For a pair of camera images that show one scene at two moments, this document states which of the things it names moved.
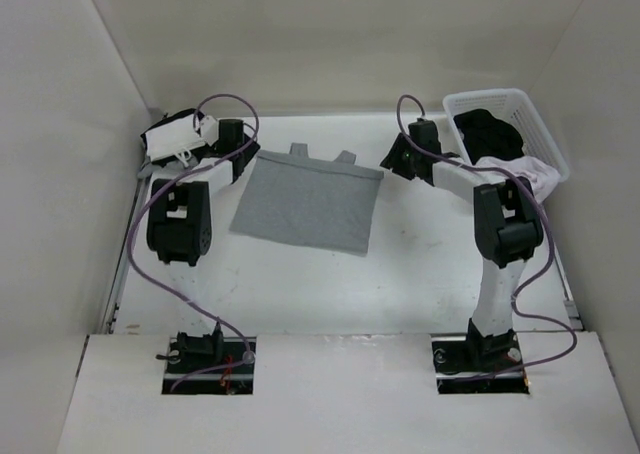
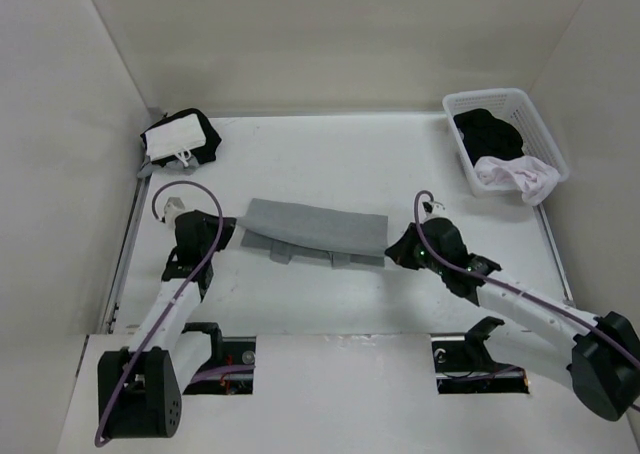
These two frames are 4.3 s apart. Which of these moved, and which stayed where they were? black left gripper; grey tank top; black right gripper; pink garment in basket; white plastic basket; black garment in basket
Moved: grey tank top; black right gripper; black left gripper
Stayed: white plastic basket; pink garment in basket; black garment in basket
